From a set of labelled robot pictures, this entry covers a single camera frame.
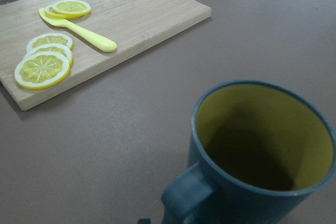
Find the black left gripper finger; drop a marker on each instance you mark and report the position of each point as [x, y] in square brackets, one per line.
[144, 221]

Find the blue cup yellow inside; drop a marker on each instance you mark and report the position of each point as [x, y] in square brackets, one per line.
[257, 150]

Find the lemon slice front stack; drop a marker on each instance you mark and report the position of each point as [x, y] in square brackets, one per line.
[41, 70]

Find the lemon slice stack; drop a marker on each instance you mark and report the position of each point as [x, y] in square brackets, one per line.
[50, 38]
[41, 70]
[57, 48]

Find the yellow plastic knife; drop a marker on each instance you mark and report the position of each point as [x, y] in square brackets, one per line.
[100, 42]

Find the lemon slice middle stack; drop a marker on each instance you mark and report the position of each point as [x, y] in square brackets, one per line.
[57, 48]

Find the wooden cutting board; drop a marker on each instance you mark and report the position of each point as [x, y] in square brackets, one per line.
[134, 25]

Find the lemon slice rear stack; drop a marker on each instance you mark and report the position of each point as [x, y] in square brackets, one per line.
[50, 38]

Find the lemon slice by knife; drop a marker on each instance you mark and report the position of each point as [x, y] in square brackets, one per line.
[71, 8]

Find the lemon slice under knife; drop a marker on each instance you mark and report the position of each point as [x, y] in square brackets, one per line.
[50, 12]

